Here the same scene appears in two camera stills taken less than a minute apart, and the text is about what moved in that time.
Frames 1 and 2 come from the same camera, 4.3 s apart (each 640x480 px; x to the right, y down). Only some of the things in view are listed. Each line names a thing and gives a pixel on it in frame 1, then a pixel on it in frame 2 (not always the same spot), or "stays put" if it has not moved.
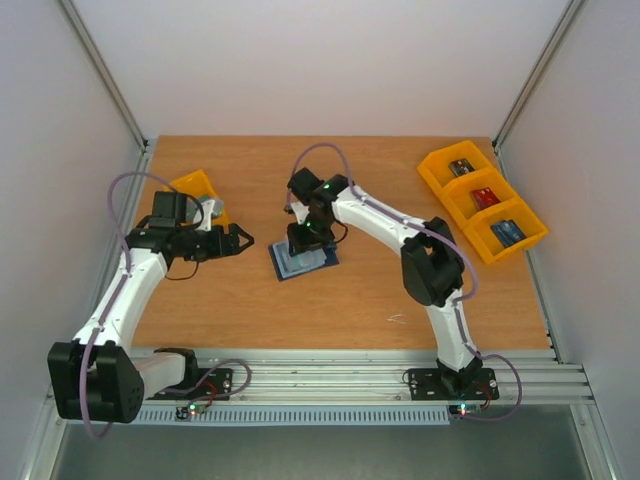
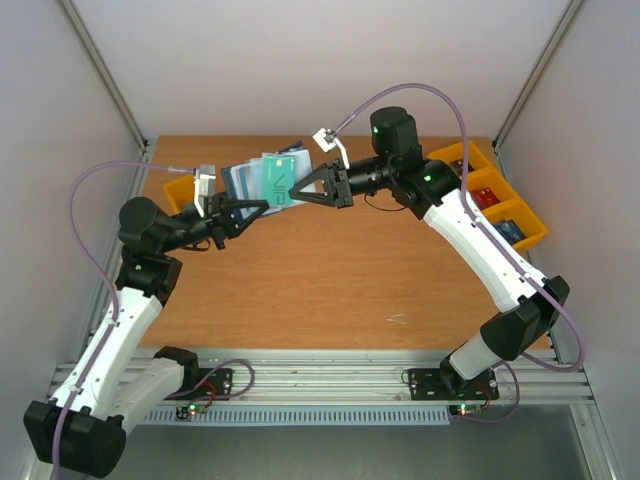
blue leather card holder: (286, 265) to (303, 162)
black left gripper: (223, 248) to (223, 221)
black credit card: (460, 167) stays put
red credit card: (484, 197) stays put
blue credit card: (508, 232) stays put
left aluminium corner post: (104, 72) stays put
